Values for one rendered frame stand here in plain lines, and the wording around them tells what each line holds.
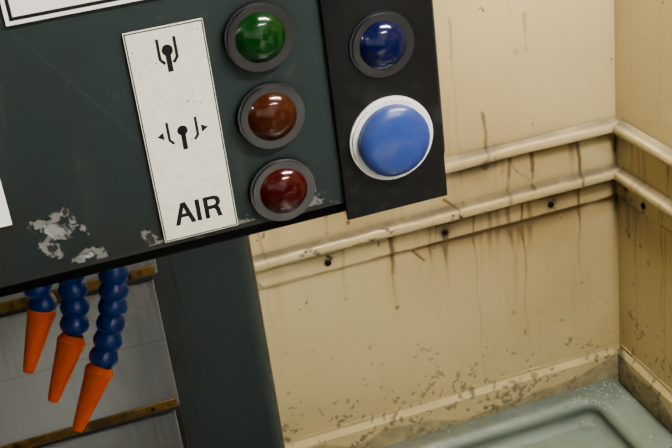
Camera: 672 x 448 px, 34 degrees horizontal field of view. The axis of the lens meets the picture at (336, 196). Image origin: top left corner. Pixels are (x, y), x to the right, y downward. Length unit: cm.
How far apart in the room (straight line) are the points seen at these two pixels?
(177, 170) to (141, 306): 75
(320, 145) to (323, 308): 127
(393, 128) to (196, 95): 8
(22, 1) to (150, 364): 84
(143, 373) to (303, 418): 62
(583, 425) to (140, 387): 94
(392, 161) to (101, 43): 12
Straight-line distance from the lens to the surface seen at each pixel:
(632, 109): 174
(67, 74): 42
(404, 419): 186
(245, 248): 123
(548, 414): 193
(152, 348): 121
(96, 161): 43
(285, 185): 44
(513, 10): 165
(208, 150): 44
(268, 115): 43
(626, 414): 193
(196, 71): 43
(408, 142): 45
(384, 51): 44
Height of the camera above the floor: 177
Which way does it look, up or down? 25 degrees down
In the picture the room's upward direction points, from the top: 7 degrees counter-clockwise
